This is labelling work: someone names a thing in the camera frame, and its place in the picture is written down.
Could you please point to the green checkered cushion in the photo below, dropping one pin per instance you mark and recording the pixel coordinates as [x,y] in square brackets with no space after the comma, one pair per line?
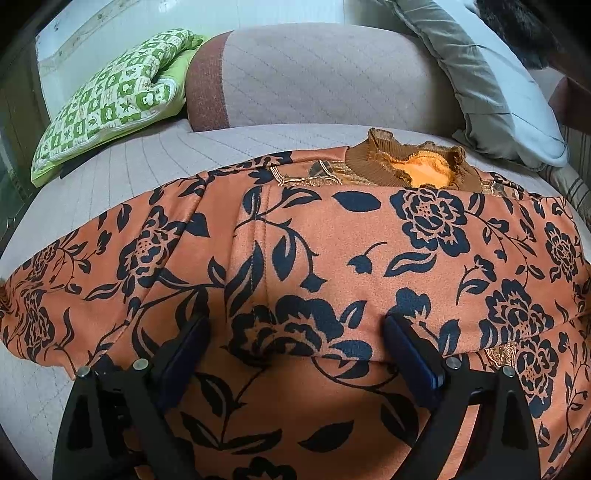
[140,87]

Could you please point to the pink quilted bed cover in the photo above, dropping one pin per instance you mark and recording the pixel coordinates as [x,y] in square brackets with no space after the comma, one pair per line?
[226,395]

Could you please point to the dark furry object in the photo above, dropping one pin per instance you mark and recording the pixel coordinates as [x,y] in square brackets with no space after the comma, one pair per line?
[528,38]

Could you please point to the light blue grey pillow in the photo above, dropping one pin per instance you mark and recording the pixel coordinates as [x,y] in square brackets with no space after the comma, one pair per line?
[506,114]

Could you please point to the pink quilted bolster pillow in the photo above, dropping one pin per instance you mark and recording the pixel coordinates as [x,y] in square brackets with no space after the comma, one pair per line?
[319,73]

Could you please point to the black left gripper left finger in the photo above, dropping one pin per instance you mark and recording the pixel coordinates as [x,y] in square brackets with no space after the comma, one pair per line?
[115,421]

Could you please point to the beige striped blanket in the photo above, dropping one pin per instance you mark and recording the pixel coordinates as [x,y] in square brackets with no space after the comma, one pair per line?
[573,180]

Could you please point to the orange black floral garment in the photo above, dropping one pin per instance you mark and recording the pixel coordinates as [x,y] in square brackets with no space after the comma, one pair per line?
[305,253]

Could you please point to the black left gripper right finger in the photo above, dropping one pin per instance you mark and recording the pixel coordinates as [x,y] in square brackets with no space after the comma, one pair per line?
[502,444]

